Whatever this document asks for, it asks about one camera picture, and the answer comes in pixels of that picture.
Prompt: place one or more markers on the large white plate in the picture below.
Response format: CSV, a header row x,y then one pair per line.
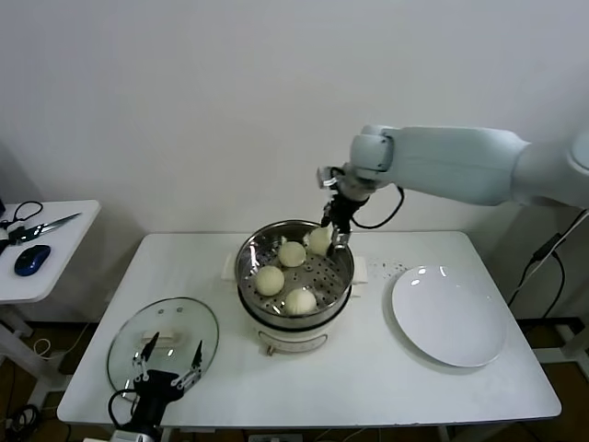
x,y
448,315

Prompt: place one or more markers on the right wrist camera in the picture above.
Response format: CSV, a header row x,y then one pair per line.
x,y
326,177

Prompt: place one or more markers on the white metal stand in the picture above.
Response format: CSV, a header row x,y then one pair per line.
x,y
570,343

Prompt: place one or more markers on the white steamed baozi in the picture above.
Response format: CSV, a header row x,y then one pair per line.
x,y
292,254
318,240
270,281
301,302

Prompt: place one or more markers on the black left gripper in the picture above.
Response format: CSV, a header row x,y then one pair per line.
x,y
156,391

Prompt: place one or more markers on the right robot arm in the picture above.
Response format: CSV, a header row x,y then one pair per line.
x,y
451,161

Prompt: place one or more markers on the small white side table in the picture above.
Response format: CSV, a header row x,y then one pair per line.
x,y
69,248

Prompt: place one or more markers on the dark box device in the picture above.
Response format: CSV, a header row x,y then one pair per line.
x,y
1,209

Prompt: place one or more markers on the blue computer mouse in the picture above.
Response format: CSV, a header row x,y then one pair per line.
x,y
32,260

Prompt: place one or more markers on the silver scissors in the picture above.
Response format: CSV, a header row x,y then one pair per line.
x,y
60,221

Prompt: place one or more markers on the round glass pot lid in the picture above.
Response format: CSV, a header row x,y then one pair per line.
x,y
202,322

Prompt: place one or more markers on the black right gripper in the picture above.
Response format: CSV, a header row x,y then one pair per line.
x,y
345,207

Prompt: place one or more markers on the perforated steel steamer basket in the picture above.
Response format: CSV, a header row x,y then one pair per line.
x,y
331,281

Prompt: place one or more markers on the white electric cooker pot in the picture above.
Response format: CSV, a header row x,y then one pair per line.
x,y
290,338

